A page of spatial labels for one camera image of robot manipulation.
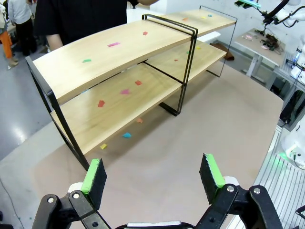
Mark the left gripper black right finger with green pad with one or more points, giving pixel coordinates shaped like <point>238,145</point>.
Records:
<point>212,176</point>

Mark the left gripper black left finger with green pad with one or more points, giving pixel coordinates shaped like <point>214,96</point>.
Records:
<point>94,176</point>

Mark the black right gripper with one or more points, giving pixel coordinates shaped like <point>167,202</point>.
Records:
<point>269,17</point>

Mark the teal chenille duster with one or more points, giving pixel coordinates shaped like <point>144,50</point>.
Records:
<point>250,3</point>

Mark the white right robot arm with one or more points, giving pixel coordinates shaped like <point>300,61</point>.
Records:
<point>291,15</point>

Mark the person left forearm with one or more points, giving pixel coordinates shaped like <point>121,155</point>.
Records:
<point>147,1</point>

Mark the person right forearm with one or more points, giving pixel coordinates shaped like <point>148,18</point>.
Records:
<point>54,43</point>

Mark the white desk with clutter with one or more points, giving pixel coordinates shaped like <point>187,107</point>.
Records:
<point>258,47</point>

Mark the pink paper scrap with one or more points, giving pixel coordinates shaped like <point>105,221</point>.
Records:
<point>125,91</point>
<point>113,44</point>

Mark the black controller box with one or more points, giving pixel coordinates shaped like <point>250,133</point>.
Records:
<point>294,107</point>

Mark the green paper scrap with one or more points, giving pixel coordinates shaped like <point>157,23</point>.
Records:
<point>87,60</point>

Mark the bystander orange trousers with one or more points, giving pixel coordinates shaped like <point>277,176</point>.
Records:
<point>6,43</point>

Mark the person torso black shirt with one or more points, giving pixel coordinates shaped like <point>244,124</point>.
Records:
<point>83,16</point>

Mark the bystander white shirt black trousers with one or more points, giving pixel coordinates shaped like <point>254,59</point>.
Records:
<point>22,21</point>

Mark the wooden two-tier shelf black frame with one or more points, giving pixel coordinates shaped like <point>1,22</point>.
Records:
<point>107,57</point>
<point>214,21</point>

